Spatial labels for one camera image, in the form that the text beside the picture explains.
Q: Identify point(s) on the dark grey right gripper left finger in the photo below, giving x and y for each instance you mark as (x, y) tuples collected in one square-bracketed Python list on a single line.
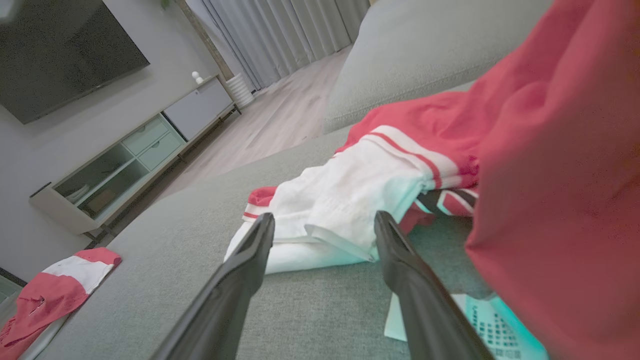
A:
[(235, 290)]

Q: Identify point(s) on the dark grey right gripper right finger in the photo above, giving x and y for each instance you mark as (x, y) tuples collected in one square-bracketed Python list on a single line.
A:
[(415, 295)]

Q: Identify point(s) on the red and white jersey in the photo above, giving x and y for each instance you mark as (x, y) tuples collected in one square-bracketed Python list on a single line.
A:
[(550, 200)]

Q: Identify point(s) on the red shorts with white stripe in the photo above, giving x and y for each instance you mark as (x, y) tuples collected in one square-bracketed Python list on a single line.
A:
[(50, 295)]

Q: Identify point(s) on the grey fabric sofa seat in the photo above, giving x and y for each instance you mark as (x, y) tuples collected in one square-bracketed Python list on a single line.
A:
[(200, 260)]

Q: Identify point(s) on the white TV cabinet with drawers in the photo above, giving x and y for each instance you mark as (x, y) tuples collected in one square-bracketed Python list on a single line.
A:
[(150, 145)]

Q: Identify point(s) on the white ribbed cylindrical appliance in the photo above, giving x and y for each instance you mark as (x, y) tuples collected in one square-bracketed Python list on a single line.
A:
[(241, 91)]

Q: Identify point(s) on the small white figurine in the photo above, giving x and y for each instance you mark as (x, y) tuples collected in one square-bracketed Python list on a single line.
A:
[(197, 77)]

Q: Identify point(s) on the grey sofa cushion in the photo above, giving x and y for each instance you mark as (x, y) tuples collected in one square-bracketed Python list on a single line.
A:
[(425, 55)]

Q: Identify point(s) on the grey pleated curtain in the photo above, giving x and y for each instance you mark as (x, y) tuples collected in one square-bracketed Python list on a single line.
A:
[(280, 35)]

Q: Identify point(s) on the black flat screen television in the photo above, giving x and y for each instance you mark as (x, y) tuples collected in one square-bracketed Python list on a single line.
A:
[(60, 50)]

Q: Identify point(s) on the brown wooden wall trim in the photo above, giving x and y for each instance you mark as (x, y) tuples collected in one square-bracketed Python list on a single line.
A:
[(205, 40)]

